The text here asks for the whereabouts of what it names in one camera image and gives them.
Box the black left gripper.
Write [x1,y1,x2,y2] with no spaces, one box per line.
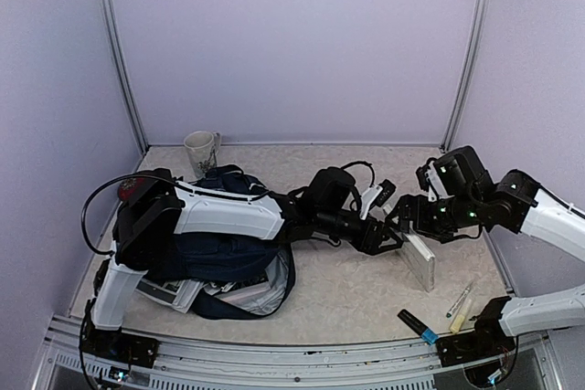
[317,207,405,255]

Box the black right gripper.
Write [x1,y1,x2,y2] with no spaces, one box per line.
[385,193,484,242]

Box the grey book with G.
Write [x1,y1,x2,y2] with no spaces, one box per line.
[398,233,436,292]

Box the navy blue student backpack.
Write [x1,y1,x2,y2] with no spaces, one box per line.
[113,164,296,321]

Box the grey ianra book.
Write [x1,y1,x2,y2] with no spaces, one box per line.
[136,278,206,313]

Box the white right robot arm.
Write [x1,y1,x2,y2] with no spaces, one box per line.
[388,145,584,366]

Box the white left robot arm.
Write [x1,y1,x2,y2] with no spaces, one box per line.
[79,165,402,367]

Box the white green-tip pen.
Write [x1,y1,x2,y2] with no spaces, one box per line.
[445,280,474,319]

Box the black blue highlighter marker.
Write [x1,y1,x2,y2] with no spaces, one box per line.
[398,309,438,345]

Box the yellow highlighter marker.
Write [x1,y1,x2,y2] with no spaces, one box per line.
[449,297,473,334]

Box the white floral paper cup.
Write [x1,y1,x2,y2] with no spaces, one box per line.
[183,131,221,180]

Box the red floral round coaster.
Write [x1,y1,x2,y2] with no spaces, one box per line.
[117,175,149,202]

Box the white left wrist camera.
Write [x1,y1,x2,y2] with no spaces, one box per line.
[359,179,396,220]

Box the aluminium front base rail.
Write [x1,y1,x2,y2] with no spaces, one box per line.
[28,316,564,389]

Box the right aluminium frame post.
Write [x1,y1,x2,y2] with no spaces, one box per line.
[440,0,489,152]

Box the aluminium frame post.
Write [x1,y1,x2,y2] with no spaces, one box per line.
[440,0,489,152]
[99,0,150,156]

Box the left aluminium frame post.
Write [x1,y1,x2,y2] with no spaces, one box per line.
[99,0,150,156]

